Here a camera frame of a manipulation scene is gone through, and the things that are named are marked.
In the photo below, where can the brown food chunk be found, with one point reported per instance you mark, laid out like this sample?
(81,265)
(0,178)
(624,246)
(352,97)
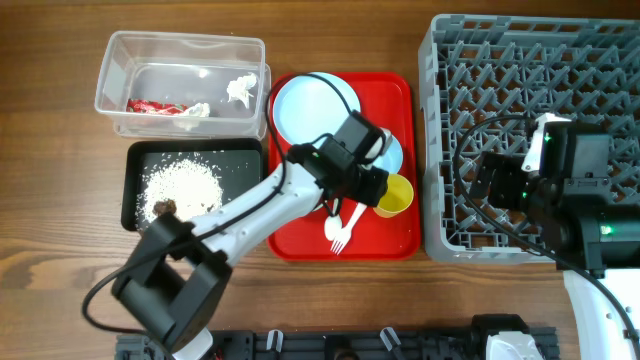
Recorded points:
(164,206)

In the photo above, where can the black plastic tray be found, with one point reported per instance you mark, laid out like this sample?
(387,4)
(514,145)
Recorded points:
(239,164)

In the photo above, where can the white plastic fork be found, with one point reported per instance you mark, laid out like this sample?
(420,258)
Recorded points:
(343,235)

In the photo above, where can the light blue bowl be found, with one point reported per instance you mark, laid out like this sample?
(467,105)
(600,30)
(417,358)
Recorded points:
(392,160)

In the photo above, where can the red serving tray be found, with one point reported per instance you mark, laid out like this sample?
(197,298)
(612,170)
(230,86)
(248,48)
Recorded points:
(385,100)

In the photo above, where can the white plastic spoon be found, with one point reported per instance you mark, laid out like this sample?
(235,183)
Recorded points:
(333,223)

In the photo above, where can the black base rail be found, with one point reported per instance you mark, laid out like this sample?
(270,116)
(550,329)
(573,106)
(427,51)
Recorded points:
(450,343)

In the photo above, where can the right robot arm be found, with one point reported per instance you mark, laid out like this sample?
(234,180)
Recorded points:
(592,241)

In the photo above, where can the white tissue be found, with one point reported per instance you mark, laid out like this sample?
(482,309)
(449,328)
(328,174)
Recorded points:
(239,89)
(190,117)

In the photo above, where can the white rice pile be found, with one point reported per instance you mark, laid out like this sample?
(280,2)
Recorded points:
(191,182)

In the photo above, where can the red snack wrapper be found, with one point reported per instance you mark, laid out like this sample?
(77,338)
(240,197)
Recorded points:
(153,107)

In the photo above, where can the grey dishwasher rack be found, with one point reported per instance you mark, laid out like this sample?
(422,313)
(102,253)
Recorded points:
(478,74)

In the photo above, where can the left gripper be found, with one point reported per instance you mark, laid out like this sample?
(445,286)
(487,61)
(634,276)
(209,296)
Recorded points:
(375,188)

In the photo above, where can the yellow plastic cup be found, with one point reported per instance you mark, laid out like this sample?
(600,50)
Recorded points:
(398,197)

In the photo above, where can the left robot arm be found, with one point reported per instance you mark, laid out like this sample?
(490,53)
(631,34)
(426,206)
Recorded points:
(173,281)

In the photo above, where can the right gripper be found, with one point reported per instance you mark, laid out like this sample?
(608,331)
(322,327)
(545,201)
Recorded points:
(507,170)

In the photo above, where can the clear plastic bin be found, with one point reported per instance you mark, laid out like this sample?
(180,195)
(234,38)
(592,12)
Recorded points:
(186,69)

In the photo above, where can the light blue plate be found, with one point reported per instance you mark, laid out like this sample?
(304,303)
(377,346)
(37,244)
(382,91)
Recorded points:
(306,107)

